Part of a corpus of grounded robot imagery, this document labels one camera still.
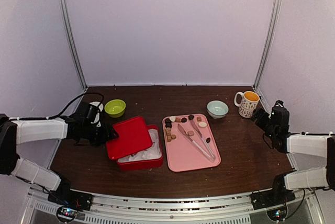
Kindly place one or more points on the aluminium frame post right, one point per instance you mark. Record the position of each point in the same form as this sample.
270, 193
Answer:
276, 7

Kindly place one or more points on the light blue ceramic bowl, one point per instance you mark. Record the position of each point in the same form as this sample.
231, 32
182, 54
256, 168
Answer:
217, 109

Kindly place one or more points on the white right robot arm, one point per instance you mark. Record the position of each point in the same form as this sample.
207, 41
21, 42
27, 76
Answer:
319, 145

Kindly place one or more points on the pink square chocolate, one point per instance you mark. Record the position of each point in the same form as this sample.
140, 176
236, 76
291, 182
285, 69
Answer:
190, 133

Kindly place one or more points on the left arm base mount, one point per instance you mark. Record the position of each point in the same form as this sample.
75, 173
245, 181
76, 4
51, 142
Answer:
73, 199

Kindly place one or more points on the aluminium frame post left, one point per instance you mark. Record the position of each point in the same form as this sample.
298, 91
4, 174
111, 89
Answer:
71, 43

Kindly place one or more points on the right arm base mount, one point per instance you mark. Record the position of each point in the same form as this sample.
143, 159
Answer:
266, 199

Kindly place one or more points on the pink plastic tray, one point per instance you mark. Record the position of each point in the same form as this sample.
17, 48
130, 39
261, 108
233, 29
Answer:
181, 154

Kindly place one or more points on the white paper liner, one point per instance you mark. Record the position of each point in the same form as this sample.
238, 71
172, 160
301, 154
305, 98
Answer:
152, 153

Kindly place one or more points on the dark chocolate tray left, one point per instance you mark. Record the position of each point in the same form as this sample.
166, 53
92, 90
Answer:
168, 123

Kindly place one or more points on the brown chocolate stack left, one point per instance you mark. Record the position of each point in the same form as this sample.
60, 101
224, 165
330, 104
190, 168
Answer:
169, 135

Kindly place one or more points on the aluminium front rail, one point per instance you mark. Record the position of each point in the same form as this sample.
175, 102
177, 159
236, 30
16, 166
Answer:
238, 208

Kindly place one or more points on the white floral mug yellow inside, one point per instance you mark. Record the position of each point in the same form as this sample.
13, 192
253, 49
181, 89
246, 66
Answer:
246, 102

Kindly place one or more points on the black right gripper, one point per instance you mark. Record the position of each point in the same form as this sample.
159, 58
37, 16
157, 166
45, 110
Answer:
259, 122

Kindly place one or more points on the white ceramic bowl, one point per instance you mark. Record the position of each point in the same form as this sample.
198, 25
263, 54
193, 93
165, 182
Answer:
98, 104

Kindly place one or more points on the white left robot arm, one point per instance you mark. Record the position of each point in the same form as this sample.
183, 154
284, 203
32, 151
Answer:
17, 131

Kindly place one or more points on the red tin box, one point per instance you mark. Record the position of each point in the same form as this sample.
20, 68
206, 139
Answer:
140, 165

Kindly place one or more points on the aluminium frame post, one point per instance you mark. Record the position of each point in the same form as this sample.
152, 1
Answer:
276, 7
71, 43

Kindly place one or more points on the red tin lid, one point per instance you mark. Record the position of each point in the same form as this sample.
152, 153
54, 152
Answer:
133, 137

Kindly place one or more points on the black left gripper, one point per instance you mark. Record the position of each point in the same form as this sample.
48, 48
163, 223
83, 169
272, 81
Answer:
107, 134

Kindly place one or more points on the green plastic bowl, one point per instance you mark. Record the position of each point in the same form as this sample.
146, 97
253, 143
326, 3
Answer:
115, 108

